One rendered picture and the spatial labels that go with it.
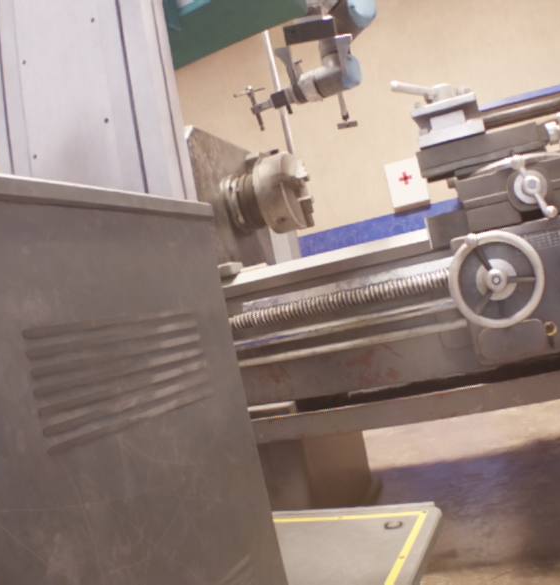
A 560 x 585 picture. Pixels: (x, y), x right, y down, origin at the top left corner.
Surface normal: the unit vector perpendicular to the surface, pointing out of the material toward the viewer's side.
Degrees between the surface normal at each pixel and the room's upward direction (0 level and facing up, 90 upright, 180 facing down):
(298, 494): 90
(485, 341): 90
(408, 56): 90
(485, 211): 90
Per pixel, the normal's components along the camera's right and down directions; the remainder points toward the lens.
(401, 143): -0.34, 0.05
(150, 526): 0.89, -0.20
